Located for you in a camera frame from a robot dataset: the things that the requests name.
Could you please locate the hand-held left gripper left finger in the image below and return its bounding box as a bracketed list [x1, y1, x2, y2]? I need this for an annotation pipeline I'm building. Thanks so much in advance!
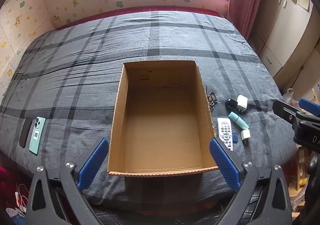
[25, 138, 110, 225]

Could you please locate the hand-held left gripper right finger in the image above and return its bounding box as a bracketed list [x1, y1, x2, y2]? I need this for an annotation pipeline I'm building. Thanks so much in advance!
[209, 137, 293, 225]

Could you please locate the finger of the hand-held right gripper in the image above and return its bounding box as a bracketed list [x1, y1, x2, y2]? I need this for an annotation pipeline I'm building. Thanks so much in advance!
[272, 99, 304, 130]
[299, 97, 320, 117]

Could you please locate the white remote control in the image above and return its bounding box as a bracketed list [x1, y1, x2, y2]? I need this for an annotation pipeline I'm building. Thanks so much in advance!
[217, 117, 234, 152]

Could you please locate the small white charger plug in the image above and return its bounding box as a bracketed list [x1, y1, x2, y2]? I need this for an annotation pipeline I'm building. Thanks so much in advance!
[241, 129, 251, 144]

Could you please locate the large white charger plug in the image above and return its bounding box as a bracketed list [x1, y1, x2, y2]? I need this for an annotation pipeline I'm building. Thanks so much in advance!
[236, 94, 248, 115]

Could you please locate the teal cosmetic bottle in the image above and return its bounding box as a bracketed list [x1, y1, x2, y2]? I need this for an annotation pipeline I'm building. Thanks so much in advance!
[228, 111, 249, 130]

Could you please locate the small black container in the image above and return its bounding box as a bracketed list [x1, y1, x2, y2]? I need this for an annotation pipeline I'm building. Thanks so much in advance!
[225, 98, 238, 111]

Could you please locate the metal keychain with carabiner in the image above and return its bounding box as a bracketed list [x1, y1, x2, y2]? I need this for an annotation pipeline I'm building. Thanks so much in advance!
[205, 86, 218, 110]

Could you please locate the cardboard box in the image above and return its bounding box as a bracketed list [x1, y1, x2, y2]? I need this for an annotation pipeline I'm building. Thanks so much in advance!
[107, 60, 220, 178]

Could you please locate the white plastic bag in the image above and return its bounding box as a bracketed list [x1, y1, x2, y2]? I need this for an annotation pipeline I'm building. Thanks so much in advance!
[282, 88, 296, 105]

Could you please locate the mint green smartphone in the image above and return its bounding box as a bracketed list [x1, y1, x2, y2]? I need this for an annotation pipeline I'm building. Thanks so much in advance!
[29, 117, 46, 155]

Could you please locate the dark smartphone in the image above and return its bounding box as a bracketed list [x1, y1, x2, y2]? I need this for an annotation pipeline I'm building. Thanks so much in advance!
[19, 118, 33, 148]

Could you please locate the beige wardrobe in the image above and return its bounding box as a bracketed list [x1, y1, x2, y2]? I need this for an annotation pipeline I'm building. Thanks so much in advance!
[250, 0, 320, 78]

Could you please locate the red cloth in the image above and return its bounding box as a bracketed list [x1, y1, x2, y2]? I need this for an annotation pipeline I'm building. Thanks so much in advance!
[0, 162, 33, 215]

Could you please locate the grey plaid blanket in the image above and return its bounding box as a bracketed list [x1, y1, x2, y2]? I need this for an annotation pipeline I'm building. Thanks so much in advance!
[0, 11, 299, 213]

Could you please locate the red bed sheet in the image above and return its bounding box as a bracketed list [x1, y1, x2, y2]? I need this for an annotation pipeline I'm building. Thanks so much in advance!
[59, 6, 229, 30]

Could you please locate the white cable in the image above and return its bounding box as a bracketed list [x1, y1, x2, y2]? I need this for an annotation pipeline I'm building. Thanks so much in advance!
[15, 184, 28, 209]

